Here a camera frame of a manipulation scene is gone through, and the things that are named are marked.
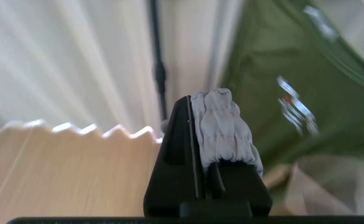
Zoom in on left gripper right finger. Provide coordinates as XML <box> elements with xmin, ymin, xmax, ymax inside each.
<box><xmin>205</xmin><ymin>160</ymin><xmax>273</xmax><ymax>218</ymax></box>

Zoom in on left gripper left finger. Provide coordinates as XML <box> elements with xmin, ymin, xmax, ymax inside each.
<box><xmin>143</xmin><ymin>95</ymin><xmax>205</xmax><ymax>218</ymax></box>

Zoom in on pale grey shorts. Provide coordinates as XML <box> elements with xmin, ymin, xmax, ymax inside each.
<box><xmin>190</xmin><ymin>88</ymin><xmax>364</xmax><ymax>217</ymax></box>

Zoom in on green long-sleeved shirt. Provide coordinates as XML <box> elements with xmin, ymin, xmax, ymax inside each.
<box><xmin>220</xmin><ymin>0</ymin><xmax>364</xmax><ymax>206</ymax></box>

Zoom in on black clothes rack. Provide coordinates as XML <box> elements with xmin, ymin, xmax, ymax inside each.
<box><xmin>148</xmin><ymin>0</ymin><xmax>169</xmax><ymax>122</ymax></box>

